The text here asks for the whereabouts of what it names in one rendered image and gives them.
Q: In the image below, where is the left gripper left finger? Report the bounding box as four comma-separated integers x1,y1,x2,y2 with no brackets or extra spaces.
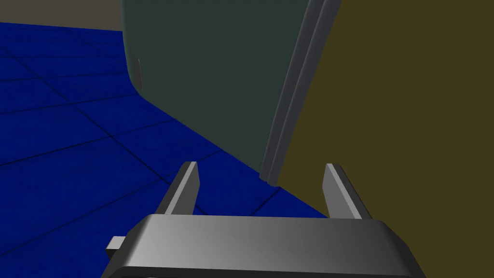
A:
154,161,201,216

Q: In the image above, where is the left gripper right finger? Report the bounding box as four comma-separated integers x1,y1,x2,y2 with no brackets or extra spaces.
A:
322,163,373,221

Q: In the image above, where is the dark green door leaf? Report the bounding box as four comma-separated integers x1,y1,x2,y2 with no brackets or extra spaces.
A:
120,0,312,174

